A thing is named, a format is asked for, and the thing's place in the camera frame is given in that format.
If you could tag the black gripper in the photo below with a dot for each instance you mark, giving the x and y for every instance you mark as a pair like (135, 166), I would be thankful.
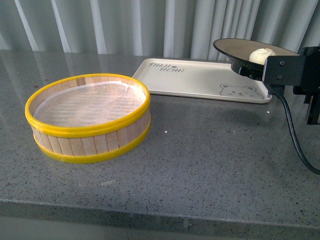
(310, 83)

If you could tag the white steamed bun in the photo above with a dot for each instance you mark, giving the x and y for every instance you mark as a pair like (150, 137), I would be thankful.
(260, 55)

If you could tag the brown plate with black rim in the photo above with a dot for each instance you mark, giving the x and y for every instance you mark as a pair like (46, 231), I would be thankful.
(239, 51)

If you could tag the cream bear tray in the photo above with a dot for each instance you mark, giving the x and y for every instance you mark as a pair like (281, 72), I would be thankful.
(198, 79)

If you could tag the yellow-rimmed bamboo steamer basket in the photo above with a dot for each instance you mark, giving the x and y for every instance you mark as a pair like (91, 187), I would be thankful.
(89, 118)

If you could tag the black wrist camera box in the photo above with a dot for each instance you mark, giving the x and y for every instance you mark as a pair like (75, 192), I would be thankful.
(283, 70)

